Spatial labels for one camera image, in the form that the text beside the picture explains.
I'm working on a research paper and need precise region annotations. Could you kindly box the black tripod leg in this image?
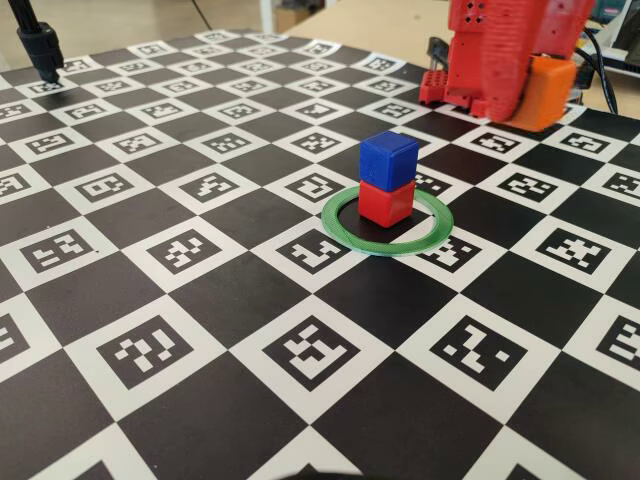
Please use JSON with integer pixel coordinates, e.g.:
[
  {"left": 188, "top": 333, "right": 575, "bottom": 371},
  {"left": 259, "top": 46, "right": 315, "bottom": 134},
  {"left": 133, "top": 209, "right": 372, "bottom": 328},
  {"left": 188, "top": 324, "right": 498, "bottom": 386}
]
[{"left": 7, "top": 0, "right": 67, "bottom": 84}]

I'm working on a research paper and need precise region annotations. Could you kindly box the grey laptop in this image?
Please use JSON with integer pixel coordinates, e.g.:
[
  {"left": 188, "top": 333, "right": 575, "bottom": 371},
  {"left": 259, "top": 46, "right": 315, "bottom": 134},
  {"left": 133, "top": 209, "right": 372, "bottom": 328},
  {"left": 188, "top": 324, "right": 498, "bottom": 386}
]
[{"left": 599, "top": 0, "right": 640, "bottom": 66}]

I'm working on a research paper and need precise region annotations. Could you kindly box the cardboard box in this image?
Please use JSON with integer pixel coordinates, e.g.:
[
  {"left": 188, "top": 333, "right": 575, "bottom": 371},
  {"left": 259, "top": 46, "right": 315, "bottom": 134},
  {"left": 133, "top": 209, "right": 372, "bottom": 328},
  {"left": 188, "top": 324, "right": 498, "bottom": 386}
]
[{"left": 274, "top": 5, "right": 315, "bottom": 31}]

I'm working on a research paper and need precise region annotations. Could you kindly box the black table clamp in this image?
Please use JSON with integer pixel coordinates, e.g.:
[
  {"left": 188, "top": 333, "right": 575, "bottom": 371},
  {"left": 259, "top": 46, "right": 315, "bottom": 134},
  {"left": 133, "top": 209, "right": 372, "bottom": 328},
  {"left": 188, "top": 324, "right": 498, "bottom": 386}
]
[{"left": 426, "top": 36, "right": 455, "bottom": 74}]

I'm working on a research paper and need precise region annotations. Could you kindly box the blue cube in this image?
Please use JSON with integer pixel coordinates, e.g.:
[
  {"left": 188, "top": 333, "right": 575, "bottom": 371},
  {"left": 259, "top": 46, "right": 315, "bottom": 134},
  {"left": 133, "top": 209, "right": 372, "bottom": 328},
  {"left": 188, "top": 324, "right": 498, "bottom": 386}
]
[{"left": 357, "top": 130, "right": 420, "bottom": 194}]

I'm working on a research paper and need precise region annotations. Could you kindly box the green ring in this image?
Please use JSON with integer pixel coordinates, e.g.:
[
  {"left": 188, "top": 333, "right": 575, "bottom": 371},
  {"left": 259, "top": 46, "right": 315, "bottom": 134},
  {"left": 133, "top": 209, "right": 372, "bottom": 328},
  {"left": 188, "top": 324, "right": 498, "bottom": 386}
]
[{"left": 319, "top": 186, "right": 456, "bottom": 258}]

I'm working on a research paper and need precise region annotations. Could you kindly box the black thick plug cable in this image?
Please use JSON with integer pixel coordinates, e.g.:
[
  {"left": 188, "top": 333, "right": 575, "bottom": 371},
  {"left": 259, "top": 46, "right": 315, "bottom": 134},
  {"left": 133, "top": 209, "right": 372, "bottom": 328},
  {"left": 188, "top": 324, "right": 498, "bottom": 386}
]
[{"left": 573, "top": 63, "right": 597, "bottom": 91}]

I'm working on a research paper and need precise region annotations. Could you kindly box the white post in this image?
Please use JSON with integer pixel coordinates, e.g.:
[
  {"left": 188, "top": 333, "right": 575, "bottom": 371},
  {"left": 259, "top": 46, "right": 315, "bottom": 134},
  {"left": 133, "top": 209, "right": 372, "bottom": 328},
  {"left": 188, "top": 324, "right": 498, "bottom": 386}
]
[{"left": 259, "top": 0, "right": 278, "bottom": 33}]

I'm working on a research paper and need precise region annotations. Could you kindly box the orange cube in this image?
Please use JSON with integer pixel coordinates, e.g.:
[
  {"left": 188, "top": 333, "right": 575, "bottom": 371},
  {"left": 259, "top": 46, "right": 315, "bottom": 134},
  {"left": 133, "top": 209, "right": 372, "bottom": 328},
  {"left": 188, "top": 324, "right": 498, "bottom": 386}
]
[{"left": 510, "top": 54, "right": 578, "bottom": 134}]

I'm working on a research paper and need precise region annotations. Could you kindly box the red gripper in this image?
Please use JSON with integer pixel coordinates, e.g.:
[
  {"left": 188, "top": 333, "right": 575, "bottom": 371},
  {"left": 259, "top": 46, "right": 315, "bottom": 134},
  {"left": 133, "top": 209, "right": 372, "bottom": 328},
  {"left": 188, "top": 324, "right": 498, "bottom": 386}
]
[{"left": 446, "top": 0, "right": 597, "bottom": 124}]

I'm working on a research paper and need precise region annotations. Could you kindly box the red cube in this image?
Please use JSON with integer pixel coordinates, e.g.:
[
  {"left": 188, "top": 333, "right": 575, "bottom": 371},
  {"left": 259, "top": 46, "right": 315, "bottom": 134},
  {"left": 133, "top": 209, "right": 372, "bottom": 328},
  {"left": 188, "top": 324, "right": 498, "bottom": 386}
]
[{"left": 358, "top": 178, "right": 418, "bottom": 230}]

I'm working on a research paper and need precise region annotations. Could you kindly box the black thin cable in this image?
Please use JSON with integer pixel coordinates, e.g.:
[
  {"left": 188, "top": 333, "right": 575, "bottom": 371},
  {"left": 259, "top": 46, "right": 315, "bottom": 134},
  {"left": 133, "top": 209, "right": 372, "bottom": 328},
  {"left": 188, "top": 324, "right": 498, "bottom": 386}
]
[{"left": 578, "top": 27, "right": 622, "bottom": 115}]

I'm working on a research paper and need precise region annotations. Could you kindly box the checkerboard marker mat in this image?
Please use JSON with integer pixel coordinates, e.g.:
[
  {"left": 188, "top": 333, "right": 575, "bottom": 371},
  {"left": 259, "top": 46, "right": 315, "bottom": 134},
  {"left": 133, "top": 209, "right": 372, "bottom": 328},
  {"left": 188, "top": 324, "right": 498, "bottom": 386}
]
[{"left": 0, "top": 27, "right": 640, "bottom": 480}]

